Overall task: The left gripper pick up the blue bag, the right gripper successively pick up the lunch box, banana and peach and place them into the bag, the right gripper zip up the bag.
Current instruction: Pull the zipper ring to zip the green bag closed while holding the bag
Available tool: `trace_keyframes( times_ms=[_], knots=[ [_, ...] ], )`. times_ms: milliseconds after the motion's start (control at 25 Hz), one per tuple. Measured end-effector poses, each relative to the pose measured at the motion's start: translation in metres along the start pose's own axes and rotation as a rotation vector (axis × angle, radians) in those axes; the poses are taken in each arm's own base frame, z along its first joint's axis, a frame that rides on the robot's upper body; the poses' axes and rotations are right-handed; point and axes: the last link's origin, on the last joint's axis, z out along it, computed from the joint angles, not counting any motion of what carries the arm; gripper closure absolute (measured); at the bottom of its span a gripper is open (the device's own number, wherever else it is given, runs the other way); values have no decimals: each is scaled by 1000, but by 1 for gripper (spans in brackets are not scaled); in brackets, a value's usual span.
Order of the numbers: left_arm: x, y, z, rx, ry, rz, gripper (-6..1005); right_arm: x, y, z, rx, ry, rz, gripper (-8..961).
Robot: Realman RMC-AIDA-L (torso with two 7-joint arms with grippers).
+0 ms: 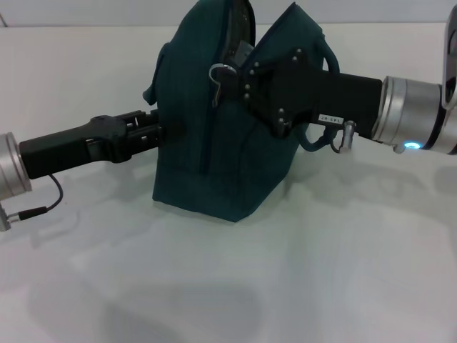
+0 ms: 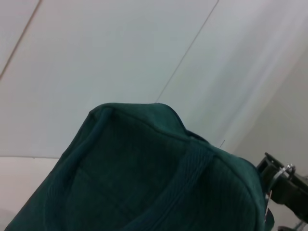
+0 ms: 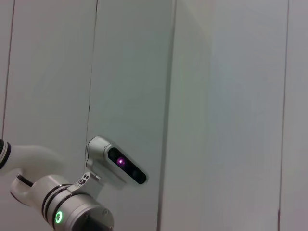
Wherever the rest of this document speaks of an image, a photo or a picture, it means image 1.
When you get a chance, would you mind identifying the teal insulated lunch bag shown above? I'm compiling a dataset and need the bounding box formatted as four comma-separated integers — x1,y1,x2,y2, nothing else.
142,0,341,223

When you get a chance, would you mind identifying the left arm grey cable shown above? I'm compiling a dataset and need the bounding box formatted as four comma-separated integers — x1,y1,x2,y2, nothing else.
0,174,64,232

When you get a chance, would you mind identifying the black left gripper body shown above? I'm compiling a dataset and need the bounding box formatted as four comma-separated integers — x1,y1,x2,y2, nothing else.
19,114,126,180

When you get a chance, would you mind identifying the right arm cable connector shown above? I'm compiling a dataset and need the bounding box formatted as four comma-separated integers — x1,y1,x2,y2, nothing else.
328,120,358,154

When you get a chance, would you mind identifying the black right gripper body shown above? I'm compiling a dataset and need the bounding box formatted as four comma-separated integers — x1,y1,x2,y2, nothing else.
246,47,383,139

